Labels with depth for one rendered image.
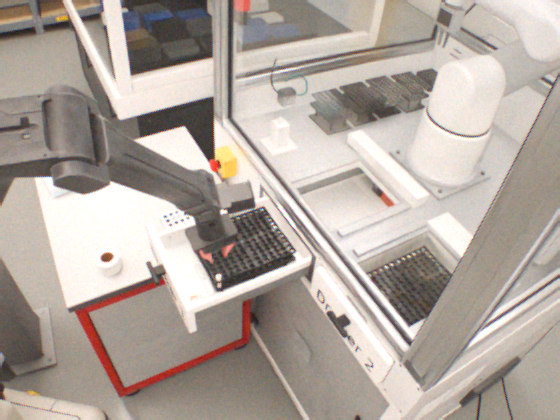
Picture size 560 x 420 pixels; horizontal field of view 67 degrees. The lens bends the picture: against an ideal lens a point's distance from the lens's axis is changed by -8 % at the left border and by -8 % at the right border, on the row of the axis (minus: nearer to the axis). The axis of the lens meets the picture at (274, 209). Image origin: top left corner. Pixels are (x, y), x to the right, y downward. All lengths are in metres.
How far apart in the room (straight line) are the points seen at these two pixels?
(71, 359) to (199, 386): 0.56
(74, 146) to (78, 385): 1.63
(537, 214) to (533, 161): 0.07
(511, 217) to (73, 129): 0.53
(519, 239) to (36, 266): 2.19
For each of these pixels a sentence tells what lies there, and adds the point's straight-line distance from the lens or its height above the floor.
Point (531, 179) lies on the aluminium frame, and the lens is 0.60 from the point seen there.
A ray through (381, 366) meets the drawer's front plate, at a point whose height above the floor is 0.90.
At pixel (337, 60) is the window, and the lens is 0.87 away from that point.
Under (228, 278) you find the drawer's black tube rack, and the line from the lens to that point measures 1.11.
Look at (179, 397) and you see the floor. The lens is 1.95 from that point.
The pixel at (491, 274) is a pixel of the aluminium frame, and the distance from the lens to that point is 0.70.
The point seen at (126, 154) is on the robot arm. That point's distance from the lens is 0.58.
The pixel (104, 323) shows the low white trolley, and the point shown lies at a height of 0.60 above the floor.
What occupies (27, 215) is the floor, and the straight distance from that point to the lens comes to 2.73.
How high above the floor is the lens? 1.80
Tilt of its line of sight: 46 degrees down
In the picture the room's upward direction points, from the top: 5 degrees clockwise
